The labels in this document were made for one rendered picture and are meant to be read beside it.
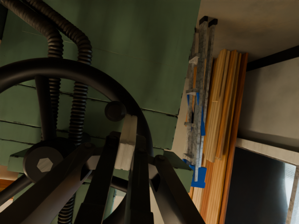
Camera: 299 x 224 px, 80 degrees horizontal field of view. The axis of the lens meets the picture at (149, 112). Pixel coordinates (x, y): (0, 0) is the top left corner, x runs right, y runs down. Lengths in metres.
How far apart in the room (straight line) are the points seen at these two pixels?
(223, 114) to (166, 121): 1.34
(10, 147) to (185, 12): 0.53
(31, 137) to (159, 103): 0.31
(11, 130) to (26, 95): 0.09
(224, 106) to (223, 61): 0.40
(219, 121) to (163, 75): 1.36
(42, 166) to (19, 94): 0.27
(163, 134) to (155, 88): 0.12
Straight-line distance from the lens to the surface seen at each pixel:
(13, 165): 0.42
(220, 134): 1.77
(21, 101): 0.51
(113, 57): 0.46
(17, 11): 0.43
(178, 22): 0.51
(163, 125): 0.46
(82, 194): 0.39
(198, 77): 1.31
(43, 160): 0.28
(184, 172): 0.49
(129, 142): 0.16
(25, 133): 0.51
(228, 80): 1.81
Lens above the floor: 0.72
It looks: 1 degrees down
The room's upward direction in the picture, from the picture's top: 169 degrees counter-clockwise
